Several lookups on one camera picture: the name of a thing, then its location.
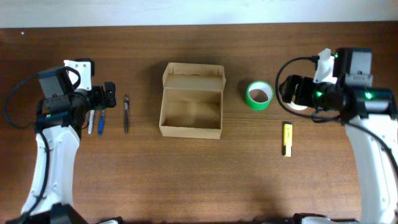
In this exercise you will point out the open cardboard box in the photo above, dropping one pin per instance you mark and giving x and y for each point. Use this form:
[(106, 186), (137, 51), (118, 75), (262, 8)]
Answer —
[(192, 101)]

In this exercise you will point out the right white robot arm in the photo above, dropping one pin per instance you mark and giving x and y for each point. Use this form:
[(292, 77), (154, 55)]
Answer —
[(341, 91)]

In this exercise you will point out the black white marker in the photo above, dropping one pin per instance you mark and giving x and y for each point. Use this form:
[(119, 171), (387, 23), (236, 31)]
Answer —
[(91, 121)]

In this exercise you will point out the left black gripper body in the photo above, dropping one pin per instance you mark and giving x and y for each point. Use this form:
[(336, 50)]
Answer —
[(101, 96)]

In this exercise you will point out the beige masking tape roll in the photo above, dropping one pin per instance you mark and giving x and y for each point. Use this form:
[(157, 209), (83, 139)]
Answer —
[(296, 107)]

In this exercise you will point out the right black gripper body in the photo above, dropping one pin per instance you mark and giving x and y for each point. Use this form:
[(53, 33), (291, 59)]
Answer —
[(300, 91)]

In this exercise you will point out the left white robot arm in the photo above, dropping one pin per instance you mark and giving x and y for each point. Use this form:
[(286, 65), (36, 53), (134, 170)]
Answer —
[(60, 116)]

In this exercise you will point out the yellow black utility knife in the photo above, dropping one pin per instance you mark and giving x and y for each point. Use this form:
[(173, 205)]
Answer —
[(287, 139)]

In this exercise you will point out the blue gel pen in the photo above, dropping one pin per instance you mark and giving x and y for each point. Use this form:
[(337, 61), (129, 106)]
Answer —
[(101, 122)]

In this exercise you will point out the green tape roll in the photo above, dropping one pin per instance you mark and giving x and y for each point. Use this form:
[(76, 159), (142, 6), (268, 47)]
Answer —
[(259, 95)]

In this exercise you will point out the black gel pen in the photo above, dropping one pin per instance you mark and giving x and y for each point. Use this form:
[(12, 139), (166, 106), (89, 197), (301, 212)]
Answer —
[(126, 114)]

